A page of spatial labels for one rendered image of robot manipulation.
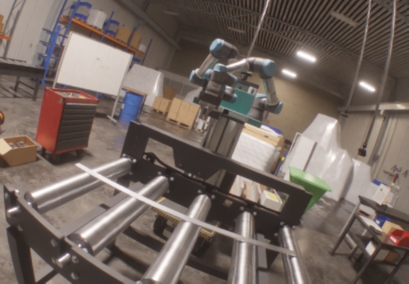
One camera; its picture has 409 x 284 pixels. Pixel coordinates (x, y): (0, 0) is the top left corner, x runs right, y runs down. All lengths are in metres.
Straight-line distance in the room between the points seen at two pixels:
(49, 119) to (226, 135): 2.26
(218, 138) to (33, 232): 1.82
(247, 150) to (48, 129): 3.73
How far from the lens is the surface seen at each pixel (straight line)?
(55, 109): 3.00
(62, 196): 1.03
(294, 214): 1.52
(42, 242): 0.86
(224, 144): 2.17
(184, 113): 9.53
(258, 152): 4.59
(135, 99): 6.56
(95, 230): 0.84
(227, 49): 1.71
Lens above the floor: 1.47
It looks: 8 degrees down
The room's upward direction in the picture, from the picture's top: 21 degrees clockwise
